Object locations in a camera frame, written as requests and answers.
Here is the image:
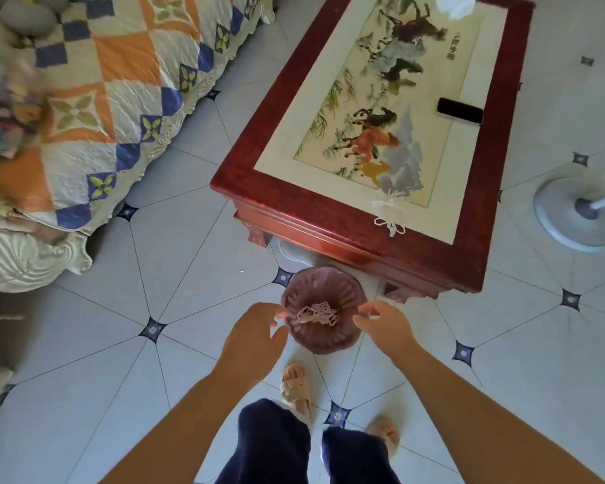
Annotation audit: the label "person's left hand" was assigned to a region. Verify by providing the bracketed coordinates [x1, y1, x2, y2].
[215, 302, 291, 394]

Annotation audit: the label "person's right hand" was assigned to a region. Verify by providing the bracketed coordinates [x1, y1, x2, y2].
[352, 300, 419, 366]

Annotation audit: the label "person's left forearm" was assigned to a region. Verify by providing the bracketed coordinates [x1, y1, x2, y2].
[98, 370, 263, 484]

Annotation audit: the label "person's right forearm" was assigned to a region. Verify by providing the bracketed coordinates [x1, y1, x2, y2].
[393, 345, 605, 484]

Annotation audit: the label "person's left leg navy trousers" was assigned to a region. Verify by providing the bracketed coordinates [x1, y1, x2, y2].
[215, 397, 313, 484]

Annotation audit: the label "person's leg navy trousers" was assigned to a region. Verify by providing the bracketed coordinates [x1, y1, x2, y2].
[215, 397, 313, 484]
[321, 426, 402, 484]

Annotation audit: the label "person's right leg navy trousers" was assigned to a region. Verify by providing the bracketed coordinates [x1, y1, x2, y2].
[321, 426, 402, 484]

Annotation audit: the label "pink slipper with white charms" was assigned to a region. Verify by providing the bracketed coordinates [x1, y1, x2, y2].
[280, 363, 313, 427]

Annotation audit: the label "teal plastic basket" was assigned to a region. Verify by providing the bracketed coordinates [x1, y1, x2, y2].
[280, 266, 369, 356]

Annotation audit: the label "pink slipper with green charm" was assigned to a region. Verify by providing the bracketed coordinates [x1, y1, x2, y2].
[365, 417, 401, 460]

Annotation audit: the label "white knotted tassel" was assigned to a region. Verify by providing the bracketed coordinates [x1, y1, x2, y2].
[372, 196, 407, 237]

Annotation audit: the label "red wooden coffee table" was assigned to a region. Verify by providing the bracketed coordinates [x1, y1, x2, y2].
[210, 0, 535, 304]

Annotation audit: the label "white standing fan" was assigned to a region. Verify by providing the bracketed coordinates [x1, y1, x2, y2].
[533, 177, 605, 253]

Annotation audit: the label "black smartphone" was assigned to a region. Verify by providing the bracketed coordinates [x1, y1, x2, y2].
[436, 97, 485, 126]

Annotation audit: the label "cream carved sofa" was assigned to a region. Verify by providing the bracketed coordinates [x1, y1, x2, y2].
[0, 0, 278, 294]

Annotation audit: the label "colourful plush toy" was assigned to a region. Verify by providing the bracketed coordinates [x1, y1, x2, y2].
[0, 50, 46, 162]

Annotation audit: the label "grey round cushion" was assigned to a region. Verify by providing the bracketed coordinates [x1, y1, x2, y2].
[0, 0, 57, 37]

